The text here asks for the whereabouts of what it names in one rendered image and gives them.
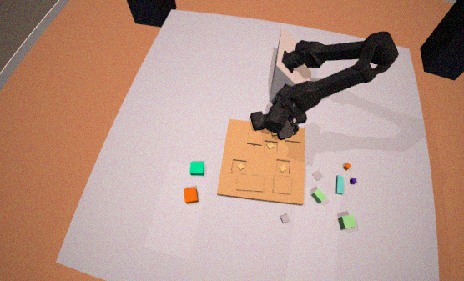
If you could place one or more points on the turquoise flat block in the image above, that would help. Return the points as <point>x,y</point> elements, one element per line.
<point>339,185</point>

